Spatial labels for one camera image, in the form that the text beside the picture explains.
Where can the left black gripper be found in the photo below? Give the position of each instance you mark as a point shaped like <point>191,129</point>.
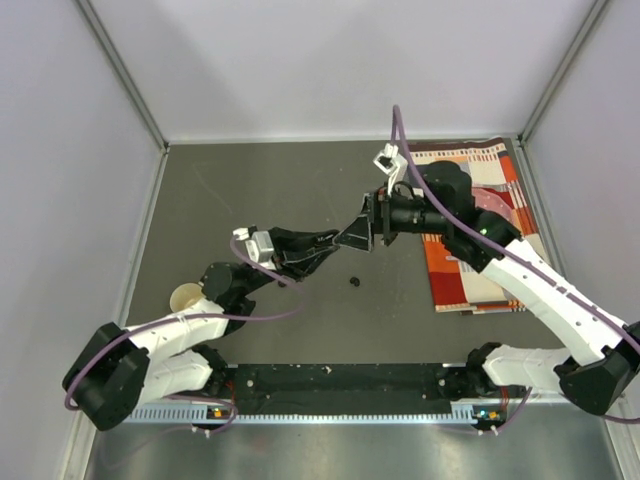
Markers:
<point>294,252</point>

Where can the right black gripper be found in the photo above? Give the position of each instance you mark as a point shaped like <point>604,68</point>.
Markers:
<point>359,234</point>

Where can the glossy black charging case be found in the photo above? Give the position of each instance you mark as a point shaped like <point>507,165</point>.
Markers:
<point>327,241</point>

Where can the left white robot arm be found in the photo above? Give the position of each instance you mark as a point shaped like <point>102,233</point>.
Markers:
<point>123,368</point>

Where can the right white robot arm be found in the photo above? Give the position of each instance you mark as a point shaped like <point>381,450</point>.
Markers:
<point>600,353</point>

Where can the orange patterned cloth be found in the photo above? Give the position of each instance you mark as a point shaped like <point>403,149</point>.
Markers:
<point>455,286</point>

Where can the pink dotted plate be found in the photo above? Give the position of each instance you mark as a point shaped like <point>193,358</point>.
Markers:
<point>495,201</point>

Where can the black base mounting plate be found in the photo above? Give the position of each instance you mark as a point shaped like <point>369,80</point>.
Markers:
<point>353,389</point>

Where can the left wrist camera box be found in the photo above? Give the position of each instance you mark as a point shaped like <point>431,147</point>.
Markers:
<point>258,244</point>

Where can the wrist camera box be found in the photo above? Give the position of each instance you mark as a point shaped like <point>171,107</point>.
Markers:
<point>258,244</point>
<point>392,164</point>

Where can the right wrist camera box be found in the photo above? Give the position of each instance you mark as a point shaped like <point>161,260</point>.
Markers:
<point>392,164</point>

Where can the cream mug black handle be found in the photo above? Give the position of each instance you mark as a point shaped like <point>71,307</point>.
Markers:
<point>184,296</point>

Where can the aluminium frame rail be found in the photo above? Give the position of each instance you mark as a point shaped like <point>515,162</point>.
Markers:
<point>538,436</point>

